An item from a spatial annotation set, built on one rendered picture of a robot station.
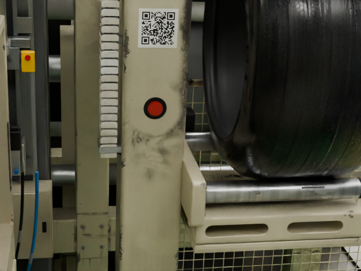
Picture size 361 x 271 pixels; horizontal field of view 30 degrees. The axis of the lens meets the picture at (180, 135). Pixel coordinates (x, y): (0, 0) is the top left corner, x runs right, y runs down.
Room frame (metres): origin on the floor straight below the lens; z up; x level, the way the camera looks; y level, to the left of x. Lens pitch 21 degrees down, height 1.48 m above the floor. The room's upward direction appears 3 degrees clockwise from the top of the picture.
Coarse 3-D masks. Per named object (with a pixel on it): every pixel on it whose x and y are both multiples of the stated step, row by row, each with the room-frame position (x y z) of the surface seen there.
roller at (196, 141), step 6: (186, 132) 1.51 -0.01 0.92; (192, 132) 1.51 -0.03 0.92; (198, 132) 1.51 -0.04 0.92; (204, 132) 1.52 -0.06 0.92; (210, 132) 1.52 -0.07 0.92; (186, 138) 1.49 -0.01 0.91; (192, 138) 1.49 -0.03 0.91; (198, 138) 1.49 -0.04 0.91; (204, 138) 1.50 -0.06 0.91; (210, 138) 1.50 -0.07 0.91; (192, 144) 1.49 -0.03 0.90; (198, 144) 1.49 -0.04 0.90; (204, 144) 1.49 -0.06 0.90; (210, 144) 1.49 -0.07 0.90; (192, 150) 1.49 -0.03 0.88; (198, 150) 1.50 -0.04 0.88; (204, 150) 1.50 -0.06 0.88; (210, 150) 1.50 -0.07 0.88
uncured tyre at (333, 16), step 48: (240, 0) 1.65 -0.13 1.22; (288, 0) 1.15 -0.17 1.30; (336, 0) 1.16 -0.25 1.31; (240, 48) 1.64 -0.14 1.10; (288, 48) 1.12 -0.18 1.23; (336, 48) 1.13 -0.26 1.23; (240, 96) 1.59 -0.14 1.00; (288, 96) 1.12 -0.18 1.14; (336, 96) 1.13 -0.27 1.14; (240, 144) 1.20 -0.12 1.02; (288, 144) 1.14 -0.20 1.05; (336, 144) 1.16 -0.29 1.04
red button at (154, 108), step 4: (152, 104) 1.26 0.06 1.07; (156, 104) 1.26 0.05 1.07; (160, 104) 1.26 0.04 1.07; (148, 108) 1.26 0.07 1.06; (152, 108) 1.26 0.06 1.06; (156, 108) 1.26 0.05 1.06; (160, 108) 1.26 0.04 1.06; (152, 112) 1.26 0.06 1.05; (156, 112) 1.26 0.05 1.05; (160, 112) 1.26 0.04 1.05
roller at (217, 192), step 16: (208, 192) 1.21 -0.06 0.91; (224, 192) 1.21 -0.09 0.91; (240, 192) 1.22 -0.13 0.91; (256, 192) 1.23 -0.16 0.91; (272, 192) 1.23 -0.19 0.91; (288, 192) 1.24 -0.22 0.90; (304, 192) 1.24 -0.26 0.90; (320, 192) 1.25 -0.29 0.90; (336, 192) 1.26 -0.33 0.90; (352, 192) 1.26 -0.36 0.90
